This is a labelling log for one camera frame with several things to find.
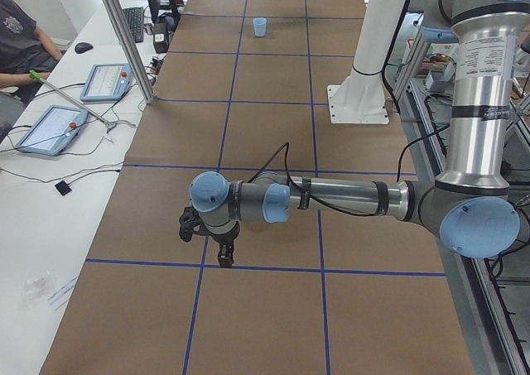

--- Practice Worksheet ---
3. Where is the blue teach pendant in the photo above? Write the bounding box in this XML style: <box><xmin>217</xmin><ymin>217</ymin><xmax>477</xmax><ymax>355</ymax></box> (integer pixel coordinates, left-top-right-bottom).
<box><xmin>15</xmin><ymin>105</ymin><xmax>89</xmax><ymax>156</ymax></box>
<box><xmin>79</xmin><ymin>63</ymin><xmax>133</xmax><ymax>103</ymax></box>

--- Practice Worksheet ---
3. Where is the near blue teach pendant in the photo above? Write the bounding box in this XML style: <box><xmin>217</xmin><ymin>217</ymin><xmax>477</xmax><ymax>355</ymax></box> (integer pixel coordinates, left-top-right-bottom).
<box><xmin>15</xmin><ymin>105</ymin><xmax>89</xmax><ymax>156</ymax></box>

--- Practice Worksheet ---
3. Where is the green handled reacher stick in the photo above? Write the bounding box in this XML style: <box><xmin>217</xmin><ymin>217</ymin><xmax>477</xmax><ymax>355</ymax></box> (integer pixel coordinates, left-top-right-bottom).
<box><xmin>29</xmin><ymin>70</ymin><xmax>136</xmax><ymax>132</ymax></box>

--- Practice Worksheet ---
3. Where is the clear plastic bag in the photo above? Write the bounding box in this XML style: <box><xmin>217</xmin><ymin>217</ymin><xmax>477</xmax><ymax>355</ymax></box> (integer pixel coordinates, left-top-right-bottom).
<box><xmin>22</xmin><ymin>270</ymin><xmax>55</xmax><ymax>309</ymax></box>

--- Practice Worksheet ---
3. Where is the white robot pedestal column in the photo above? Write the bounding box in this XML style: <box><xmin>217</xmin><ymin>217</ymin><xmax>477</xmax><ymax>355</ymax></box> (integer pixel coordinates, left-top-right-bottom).
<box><xmin>327</xmin><ymin>0</ymin><xmax>406</xmax><ymax>125</ymax></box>

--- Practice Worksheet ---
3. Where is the aluminium frame post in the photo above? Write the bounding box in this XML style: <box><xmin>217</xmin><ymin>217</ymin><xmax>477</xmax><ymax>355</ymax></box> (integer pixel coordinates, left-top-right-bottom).
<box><xmin>102</xmin><ymin>0</ymin><xmax>155</xmax><ymax>104</ymax></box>

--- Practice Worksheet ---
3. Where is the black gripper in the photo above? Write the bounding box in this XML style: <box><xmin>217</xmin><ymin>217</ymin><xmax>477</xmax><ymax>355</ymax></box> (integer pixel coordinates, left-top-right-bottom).
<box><xmin>212</xmin><ymin>228</ymin><xmax>239</xmax><ymax>268</ymax></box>

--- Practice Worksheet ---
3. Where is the small black square device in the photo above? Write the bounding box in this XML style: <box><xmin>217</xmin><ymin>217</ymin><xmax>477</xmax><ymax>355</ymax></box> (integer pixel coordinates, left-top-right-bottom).
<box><xmin>55</xmin><ymin>180</ymin><xmax>72</xmax><ymax>196</ymax></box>

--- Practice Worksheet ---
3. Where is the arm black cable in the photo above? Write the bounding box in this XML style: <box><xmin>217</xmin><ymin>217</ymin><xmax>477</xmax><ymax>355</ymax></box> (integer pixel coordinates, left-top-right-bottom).
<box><xmin>248</xmin><ymin>142</ymin><xmax>451</xmax><ymax>217</ymax></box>

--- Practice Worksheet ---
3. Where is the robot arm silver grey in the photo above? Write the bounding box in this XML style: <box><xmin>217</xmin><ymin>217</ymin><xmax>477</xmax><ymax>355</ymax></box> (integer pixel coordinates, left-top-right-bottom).
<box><xmin>180</xmin><ymin>0</ymin><xmax>529</xmax><ymax>267</ymax></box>

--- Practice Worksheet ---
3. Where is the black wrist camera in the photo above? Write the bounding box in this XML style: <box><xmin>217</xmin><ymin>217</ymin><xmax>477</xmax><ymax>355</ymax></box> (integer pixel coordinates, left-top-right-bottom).
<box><xmin>179</xmin><ymin>206</ymin><xmax>210</xmax><ymax>243</ymax></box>

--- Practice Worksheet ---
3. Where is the far blue teach pendant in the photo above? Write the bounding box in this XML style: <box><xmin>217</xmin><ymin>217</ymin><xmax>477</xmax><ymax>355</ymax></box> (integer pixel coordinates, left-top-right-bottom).
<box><xmin>79</xmin><ymin>63</ymin><xmax>133</xmax><ymax>103</ymax></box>

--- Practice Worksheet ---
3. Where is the black computer mouse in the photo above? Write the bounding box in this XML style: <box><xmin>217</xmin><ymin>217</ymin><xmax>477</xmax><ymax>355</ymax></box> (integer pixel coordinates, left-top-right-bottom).
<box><xmin>74</xmin><ymin>42</ymin><xmax>94</xmax><ymax>54</ymax></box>

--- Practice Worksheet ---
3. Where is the black box with label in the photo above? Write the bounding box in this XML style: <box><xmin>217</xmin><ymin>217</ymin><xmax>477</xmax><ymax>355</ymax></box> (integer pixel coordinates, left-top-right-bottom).
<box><xmin>152</xmin><ymin>22</ymin><xmax>170</xmax><ymax>54</ymax></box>

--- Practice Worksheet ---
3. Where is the seated person dark shirt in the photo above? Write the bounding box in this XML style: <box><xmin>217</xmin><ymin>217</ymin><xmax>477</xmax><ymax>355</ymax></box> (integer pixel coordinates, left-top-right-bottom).
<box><xmin>0</xmin><ymin>0</ymin><xmax>65</xmax><ymax>142</ymax></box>

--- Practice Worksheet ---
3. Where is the black keyboard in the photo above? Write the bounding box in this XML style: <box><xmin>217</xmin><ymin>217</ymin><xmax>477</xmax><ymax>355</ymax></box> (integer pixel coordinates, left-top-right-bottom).
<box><xmin>122</xmin><ymin>7</ymin><xmax>144</xmax><ymax>43</ymax></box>

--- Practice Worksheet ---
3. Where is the light blue plastic cup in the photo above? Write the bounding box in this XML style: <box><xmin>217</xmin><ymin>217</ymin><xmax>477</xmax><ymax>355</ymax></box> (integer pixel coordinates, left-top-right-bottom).
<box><xmin>253</xmin><ymin>17</ymin><xmax>267</xmax><ymax>38</ymax></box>

